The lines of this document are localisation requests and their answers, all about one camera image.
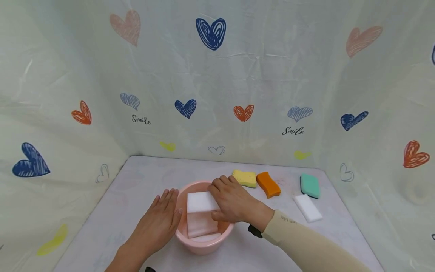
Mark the person's left hand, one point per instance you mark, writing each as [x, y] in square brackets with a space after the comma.
[156, 224]

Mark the person's right hand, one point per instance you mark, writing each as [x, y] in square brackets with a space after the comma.
[238, 206]

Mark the person's right fingers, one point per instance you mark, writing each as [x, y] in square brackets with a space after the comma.
[221, 186]

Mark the person's left thumb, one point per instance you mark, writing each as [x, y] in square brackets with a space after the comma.
[177, 218]

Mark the person's right thumb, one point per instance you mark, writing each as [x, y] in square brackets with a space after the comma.
[220, 216]

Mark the person's left middle finger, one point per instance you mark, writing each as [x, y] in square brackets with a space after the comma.
[169, 198]

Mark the person's left ring finger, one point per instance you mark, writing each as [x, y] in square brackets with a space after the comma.
[162, 202]

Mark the person's left little finger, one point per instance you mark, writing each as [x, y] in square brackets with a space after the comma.
[155, 205]

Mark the person's left index finger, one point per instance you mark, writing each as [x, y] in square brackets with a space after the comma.
[175, 198]

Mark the large white sponge block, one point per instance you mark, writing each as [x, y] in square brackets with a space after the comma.
[200, 217]

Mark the pink plastic basin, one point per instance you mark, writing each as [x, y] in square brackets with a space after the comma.
[204, 247]

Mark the person's left forearm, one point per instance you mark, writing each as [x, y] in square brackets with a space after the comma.
[127, 260]

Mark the person's right forearm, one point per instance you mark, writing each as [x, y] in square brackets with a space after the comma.
[306, 245]

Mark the thin white sponge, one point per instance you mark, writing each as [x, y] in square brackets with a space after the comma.
[209, 237]

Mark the yellow sponge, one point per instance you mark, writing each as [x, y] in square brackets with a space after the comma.
[245, 178]

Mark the orange sponge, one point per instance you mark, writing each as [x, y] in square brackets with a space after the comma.
[268, 184]

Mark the flat white sponge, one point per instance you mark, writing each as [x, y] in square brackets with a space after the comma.
[308, 208]

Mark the green sponge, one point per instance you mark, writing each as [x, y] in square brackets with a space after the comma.
[310, 185]

